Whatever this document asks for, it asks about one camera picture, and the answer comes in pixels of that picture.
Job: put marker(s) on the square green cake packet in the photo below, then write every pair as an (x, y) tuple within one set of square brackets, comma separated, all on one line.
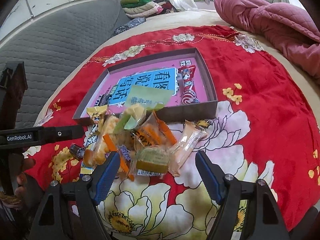
[(150, 158)]

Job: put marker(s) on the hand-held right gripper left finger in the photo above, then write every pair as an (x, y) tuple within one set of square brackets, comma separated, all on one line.
[(107, 177)]

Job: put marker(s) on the person's left hand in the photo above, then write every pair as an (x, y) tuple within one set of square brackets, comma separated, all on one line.
[(27, 163)]

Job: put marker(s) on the purple shallow box tray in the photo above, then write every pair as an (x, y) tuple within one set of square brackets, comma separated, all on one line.
[(150, 65)]

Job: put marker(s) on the small dark candy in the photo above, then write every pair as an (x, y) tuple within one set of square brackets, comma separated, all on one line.
[(78, 152)]

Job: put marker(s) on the red floral blanket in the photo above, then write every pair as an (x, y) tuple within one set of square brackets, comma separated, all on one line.
[(262, 105)]

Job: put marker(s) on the red snack packet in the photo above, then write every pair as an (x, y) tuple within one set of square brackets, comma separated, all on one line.
[(187, 80)]

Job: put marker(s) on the green label cake packet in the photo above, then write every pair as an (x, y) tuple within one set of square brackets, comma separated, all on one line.
[(147, 96)]

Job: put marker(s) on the blue patterned cloth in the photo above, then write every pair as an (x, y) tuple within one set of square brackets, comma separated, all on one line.
[(127, 26)]

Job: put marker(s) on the clear orange-edged snack packet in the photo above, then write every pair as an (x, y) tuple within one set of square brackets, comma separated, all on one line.
[(125, 155)]

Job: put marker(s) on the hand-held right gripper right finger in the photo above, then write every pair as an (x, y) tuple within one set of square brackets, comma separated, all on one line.
[(209, 177)]

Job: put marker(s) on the beige wafer packet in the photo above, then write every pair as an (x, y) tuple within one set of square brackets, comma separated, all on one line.
[(186, 142)]

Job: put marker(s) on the pink quilt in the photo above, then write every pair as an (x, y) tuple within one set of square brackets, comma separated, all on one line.
[(262, 17)]

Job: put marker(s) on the stack of folded clothes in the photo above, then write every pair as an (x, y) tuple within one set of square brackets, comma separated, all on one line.
[(142, 5)]

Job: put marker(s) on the clear bread packet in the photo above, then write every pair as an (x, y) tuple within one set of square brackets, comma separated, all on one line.
[(96, 155)]

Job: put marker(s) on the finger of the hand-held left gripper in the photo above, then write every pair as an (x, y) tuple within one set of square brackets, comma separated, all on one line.
[(62, 133)]

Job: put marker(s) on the grey quilted blanket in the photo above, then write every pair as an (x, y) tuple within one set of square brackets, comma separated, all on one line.
[(50, 45)]

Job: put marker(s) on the yellow snack packet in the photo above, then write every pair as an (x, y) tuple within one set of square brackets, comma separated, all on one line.
[(96, 117)]

